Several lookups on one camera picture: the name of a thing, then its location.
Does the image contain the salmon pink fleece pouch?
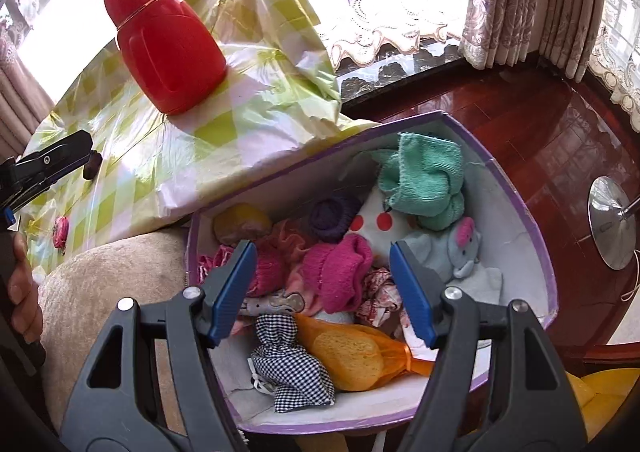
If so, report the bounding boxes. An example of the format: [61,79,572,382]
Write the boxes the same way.
[240,219,322,319]

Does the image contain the red floral white cloth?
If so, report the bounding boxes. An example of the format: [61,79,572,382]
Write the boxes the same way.
[355,267,437,361]

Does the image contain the magenta knitted sock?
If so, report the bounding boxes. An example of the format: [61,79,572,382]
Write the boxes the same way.
[302,233,373,313]
[198,243,286,297]

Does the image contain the white lamp cable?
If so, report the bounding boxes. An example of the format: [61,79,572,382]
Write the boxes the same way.
[619,248,640,303]

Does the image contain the purple knitted ball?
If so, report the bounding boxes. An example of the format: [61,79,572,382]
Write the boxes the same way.
[308,193,361,243]

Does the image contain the pink strawberry pouch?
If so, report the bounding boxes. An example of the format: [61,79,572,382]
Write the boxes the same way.
[52,216,70,251]

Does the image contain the person left hand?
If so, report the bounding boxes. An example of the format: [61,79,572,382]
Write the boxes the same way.
[8,232,43,344]

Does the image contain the pink curtain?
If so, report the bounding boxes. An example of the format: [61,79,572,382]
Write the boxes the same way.
[460,0,604,82]

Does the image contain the fruit print fabric pouch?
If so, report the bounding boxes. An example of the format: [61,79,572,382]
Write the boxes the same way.
[348,186,416,267]

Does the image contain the yellow white sponge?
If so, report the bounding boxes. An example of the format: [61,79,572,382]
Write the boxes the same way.
[212,203,272,245]

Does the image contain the beige velvet armrest cushion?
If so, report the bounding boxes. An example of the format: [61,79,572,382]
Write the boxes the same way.
[38,227,194,433]

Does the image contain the red thermos jug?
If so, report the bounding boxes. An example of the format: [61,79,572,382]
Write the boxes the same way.
[103,0,227,115]

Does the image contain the black white gingham pouch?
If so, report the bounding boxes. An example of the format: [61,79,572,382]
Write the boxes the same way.
[247,313,336,414]

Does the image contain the chrome floor lamp base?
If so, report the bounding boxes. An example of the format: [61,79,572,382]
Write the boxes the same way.
[587,176,639,270]

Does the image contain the light blue plush elephant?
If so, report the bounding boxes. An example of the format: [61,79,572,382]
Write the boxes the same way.
[402,216,503,305]

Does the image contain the purple white storage box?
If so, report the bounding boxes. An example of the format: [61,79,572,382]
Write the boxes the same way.
[186,111,559,435]

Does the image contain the green checked plastic tablecloth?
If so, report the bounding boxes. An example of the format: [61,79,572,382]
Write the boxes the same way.
[18,0,369,272]

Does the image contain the orange mesh bag with sponge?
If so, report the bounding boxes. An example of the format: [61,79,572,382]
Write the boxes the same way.
[295,315,435,392]

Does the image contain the green knitted cloth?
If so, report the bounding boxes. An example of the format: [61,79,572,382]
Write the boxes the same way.
[370,133,465,231]

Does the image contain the yellow plastic bag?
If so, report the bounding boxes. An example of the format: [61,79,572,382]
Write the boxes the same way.
[566,368,639,441]

